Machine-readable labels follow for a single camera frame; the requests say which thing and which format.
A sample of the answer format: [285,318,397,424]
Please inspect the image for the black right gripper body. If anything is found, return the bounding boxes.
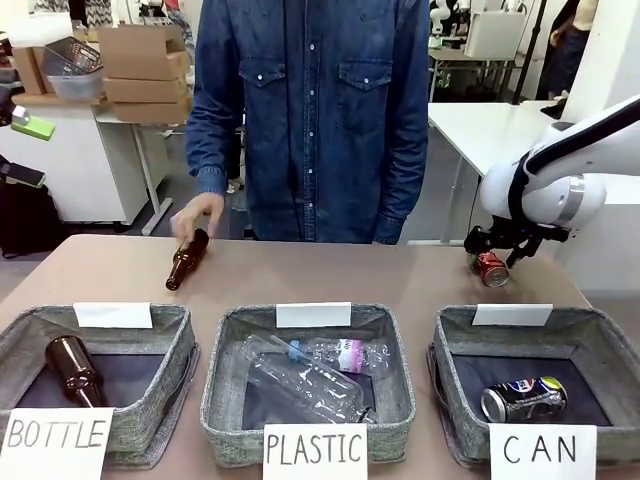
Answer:
[473,213,545,251]

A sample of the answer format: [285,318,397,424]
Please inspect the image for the red crushed can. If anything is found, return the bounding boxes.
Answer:
[469,250,512,289]

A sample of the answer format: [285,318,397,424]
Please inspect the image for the crushed black Pepsi can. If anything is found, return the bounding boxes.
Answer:
[480,376,569,422]

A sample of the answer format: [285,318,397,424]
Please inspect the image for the small purple-label plastic bottle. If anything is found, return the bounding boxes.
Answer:
[288,338,395,375]

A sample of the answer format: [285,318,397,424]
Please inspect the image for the brown glass bottle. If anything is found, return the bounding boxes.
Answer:
[164,228,210,292]
[44,335,110,409]

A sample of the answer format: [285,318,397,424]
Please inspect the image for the large clear plastic bottle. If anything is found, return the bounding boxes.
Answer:
[241,333,377,427]

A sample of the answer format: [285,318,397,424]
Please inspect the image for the person's left forearm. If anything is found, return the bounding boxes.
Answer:
[372,134,431,246]

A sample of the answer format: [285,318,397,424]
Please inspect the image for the person's right forearm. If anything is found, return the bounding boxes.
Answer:
[185,107,247,197]

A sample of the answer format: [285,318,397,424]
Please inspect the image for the black mesh basket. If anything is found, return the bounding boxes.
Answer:
[41,39,105,79]

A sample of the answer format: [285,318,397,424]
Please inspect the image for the grey fabric can basket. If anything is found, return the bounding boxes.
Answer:
[426,304,640,471]

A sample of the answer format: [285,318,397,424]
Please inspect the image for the white CAN paper label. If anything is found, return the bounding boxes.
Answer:
[488,423,599,480]

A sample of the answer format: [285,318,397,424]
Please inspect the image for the grey fabric bottle basket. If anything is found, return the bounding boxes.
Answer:
[0,302,201,470]

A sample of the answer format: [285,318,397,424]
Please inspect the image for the grey fabric plastic basket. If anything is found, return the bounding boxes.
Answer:
[200,304,417,469]

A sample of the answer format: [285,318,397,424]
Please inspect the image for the person's right hand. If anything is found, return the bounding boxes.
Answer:
[170,191,227,247]

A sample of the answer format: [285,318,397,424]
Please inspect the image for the black bag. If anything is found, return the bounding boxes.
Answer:
[0,183,64,260]

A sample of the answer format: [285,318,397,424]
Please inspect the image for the small cardboard box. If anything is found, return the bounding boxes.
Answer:
[11,46,57,97]

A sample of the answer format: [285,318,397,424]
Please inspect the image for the clear plastic bin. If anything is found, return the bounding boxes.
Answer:
[47,69,107,100]

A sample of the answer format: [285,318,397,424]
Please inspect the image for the white wood-top desk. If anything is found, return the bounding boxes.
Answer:
[0,92,151,226]

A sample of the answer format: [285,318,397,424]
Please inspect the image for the blank white card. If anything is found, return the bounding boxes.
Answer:
[73,301,154,331]
[471,303,555,328]
[275,301,353,330]

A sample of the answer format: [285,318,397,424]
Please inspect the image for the white side table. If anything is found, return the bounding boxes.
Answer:
[427,101,640,201]

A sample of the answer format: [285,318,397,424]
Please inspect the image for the flat cardboard box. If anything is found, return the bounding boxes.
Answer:
[113,97,194,124]
[102,76,192,105]

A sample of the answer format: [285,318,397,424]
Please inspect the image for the white table with legs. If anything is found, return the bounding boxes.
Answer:
[94,107,192,237]

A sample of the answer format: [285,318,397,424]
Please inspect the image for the large open cardboard box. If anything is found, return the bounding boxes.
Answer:
[96,24,192,82]

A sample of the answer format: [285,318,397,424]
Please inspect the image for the grey background table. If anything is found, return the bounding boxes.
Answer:
[428,48,517,104]

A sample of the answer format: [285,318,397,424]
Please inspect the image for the black tripod pole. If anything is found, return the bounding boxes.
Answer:
[508,0,550,105]

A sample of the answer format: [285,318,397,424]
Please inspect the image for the background person in dark skirt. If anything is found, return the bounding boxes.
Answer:
[535,0,600,102]

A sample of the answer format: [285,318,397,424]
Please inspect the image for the white box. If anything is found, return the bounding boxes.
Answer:
[463,9,527,62]

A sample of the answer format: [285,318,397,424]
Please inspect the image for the person in denim shirt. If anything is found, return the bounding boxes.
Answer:
[185,0,431,246]

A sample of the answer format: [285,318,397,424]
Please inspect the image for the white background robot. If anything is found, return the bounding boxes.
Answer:
[428,0,472,39]

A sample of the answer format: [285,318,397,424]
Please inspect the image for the white PLASTIC paper label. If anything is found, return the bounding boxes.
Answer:
[262,422,369,480]

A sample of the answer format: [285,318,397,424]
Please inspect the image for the white BOTTLE paper label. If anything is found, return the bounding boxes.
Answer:
[0,407,117,480]

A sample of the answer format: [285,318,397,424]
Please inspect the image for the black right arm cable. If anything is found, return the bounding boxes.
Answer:
[508,97,640,221]

